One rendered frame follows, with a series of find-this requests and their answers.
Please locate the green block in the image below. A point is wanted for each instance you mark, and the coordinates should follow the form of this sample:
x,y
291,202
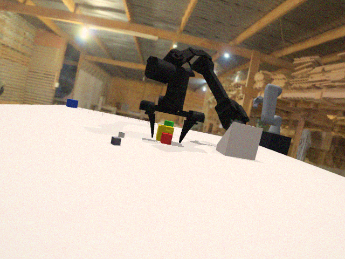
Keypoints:
x,y
169,123

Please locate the red block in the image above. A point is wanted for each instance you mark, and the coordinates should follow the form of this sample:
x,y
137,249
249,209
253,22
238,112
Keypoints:
x,y
166,138

